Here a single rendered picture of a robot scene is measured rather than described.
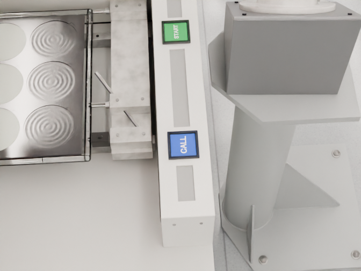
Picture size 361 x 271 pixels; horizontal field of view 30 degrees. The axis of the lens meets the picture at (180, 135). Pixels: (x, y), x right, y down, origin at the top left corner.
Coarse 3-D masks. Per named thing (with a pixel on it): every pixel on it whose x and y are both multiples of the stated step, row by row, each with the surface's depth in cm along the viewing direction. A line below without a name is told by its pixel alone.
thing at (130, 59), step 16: (112, 32) 146; (128, 32) 146; (144, 32) 146; (112, 48) 144; (128, 48) 144; (144, 48) 144; (112, 64) 142; (128, 64) 142; (144, 64) 142; (112, 80) 140; (128, 80) 140; (144, 80) 140
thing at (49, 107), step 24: (24, 24) 145; (48, 24) 145; (72, 24) 145; (24, 48) 141; (48, 48) 141; (72, 48) 141; (24, 72) 138; (48, 72) 138; (72, 72) 138; (24, 96) 135; (48, 96) 135; (72, 96) 135; (24, 120) 132; (48, 120) 132; (72, 120) 132; (24, 144) 130; (48, 144) 130; (72, 144) 130
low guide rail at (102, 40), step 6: (84, 36) 149; (96, 36) 149; (102, 36) 149; (108, 36) 149; (150, 36) 149; (84, 42) 149; (96, 42) 150; (102, 42) 150; (108, 42) 150; (150, 42) 151
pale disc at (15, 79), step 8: (0, 64) 139; (0, 72) 138; (8, 72) 138; (16, 72) 138; (0, 80) 137; (8, 80) 137; (16, 80) 137; (0, 88) 136; (8, 88) 136; (16, 88) 136; (0, 96) 135; (8, 96) 135
